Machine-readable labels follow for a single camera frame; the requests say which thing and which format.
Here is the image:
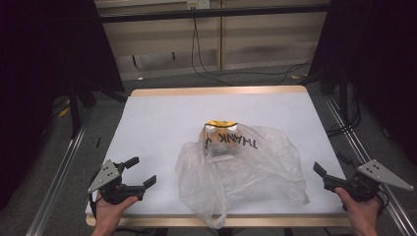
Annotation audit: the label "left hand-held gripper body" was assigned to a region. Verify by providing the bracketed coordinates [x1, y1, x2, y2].
[87, 158, 146, 206]

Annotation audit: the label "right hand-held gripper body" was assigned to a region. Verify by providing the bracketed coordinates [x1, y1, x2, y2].
[323, 158, 415, 203]

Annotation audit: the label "clear plastic bag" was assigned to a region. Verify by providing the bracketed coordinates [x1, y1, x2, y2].
[174, 119, 311, 230]

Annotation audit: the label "person's left hand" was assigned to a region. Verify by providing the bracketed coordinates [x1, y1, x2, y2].
[92, 191, 140, 231]

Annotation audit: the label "person's right hand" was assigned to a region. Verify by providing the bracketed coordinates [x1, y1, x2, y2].
[333, 187, 384, 228]

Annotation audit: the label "white table mat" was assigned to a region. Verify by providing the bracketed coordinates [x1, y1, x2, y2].
[85, 92, 348, 216]

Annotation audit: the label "black metal stand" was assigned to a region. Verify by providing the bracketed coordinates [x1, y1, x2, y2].
[299, 65, 352, 122]
[67, 78, 129, 140]

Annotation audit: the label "black curtain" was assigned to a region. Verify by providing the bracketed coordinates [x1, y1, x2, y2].
[309, 0, 417, 165]
[0, 0, 126, 210]

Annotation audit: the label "wooden table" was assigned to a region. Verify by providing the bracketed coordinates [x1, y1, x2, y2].
[85, 85, 351, 228]

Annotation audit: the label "black horizontal bar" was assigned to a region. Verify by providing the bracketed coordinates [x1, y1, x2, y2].
[97, 3, 330, 24]

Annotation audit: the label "aluminium floor rail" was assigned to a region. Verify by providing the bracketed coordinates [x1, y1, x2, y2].
[25, 107, 94, 236]
[324, 95, 417, 236]

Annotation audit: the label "bundle of black cables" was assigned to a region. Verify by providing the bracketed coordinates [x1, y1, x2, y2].
[326, 83, 362, 138]

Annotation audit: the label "black cables on floor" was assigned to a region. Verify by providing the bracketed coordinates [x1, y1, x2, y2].
[190, 18, 314, 87]

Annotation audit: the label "white wall power outlet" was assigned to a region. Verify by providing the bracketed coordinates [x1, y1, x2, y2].
[186, 0, 210, 10]

